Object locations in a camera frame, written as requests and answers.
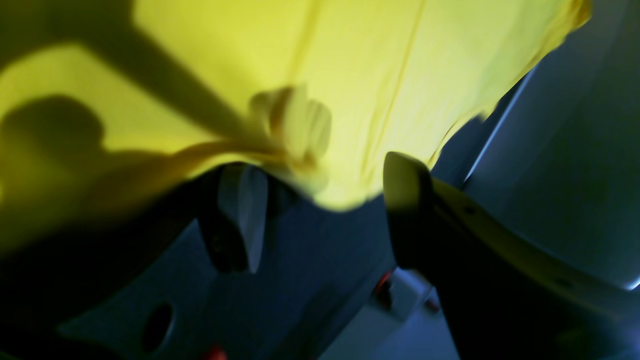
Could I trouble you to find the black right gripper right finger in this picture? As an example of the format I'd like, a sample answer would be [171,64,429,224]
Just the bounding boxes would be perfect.
[383,152,639,360]

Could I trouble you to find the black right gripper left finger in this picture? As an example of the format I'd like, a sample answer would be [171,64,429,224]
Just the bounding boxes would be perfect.
[198,164,296,274]

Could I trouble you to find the yellow t-shirt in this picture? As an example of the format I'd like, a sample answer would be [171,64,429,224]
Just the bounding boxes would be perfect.
[1,0,592,255]

